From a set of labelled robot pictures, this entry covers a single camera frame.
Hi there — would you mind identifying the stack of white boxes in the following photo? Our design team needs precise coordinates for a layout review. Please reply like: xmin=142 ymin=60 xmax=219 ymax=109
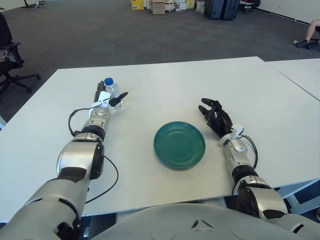
xmin=164 ymin=0 xmax=196 ymax=13

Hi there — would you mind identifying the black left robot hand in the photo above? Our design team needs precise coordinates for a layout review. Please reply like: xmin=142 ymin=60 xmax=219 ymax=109
xmin=93 ymin=80 xmax=130 ymax=108

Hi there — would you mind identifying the green round plate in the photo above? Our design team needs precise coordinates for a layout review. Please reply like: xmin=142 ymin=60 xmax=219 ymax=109
xmin=153 ymin=121 xmax=207 ymax=171

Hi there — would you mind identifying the white table leg frame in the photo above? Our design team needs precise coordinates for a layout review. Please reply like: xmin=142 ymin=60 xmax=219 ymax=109
xmin=274 ymin=177 xmax=320 ymax=216

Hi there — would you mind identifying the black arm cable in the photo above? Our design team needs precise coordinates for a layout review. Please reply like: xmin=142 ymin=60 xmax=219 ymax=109
xmin=68 ymin=107 xmax=120 ymax=205
xmin=243 ymin=134 xmax=258 ymax=170

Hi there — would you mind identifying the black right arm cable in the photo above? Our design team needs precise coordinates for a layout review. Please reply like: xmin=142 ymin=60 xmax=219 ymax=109
xmin=243 ymin=134 xmax=258 ymax=170

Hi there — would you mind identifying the clear bottle with blue cap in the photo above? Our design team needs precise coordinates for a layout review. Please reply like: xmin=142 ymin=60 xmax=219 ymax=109
xmin=103 ymin=77 xmax=125 ymax=110

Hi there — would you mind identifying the yellow box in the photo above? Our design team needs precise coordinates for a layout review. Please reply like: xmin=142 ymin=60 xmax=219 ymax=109
xmin=130 ymin=0 xmax=145 ymax=11

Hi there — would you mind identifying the black and red rolling chair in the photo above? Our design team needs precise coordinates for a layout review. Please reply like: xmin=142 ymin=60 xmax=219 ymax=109
xmin=239 ymin=0 xmax=261 ymax=14

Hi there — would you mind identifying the brown cardboard box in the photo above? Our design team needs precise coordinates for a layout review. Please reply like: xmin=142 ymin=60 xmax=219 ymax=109
xmin=151 ymin=0 xmax=166 ymax=15

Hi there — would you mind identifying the grey robot torso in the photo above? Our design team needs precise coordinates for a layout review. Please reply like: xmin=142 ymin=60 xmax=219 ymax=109
xmin=87 ymin=202 xmax=320 ymax=240

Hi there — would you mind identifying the seated person in shorts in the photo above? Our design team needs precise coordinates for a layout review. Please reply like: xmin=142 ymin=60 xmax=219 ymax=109
xmin=294 ymin=19 xmax=320 ymax=50

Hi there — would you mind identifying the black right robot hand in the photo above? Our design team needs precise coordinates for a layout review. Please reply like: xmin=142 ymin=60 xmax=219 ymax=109
xmin=197 ymin=97 xmax=235 ymax=139

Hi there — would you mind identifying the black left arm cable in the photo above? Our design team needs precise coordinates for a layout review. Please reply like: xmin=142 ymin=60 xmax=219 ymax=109
xmin=68 ymin=107 xmax=120 ymax=205

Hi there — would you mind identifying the black and white floor stand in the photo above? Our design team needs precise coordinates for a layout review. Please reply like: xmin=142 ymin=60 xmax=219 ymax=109
xmin=19 ymin=0 xmax=46 ymax=10

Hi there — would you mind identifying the black office chair with armrest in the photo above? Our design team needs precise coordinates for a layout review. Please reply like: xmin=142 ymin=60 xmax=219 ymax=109
xmin=0 ymin=13 xmax=41 ymax=97

